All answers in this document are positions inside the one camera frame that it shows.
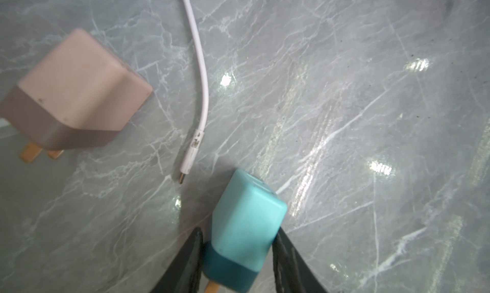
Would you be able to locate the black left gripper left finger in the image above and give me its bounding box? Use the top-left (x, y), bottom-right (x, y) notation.
top-left (151, 227), bottom-right (204, 293)

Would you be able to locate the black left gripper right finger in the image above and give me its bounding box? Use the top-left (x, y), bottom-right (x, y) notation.
top-left (273, 228), bottom-right (328, 293)

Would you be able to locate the teal USB charger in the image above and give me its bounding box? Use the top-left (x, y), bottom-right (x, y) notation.
top-left (202, 169), bottom-right (288, 292)

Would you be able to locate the white USB charging cable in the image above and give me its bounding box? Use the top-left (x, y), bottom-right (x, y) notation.
top-left (177, 0), bottom-right (210, 185)

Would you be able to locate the pink USB charger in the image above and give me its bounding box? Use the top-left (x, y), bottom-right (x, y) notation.
top-left (1, 28), bottom-right (153, 163)

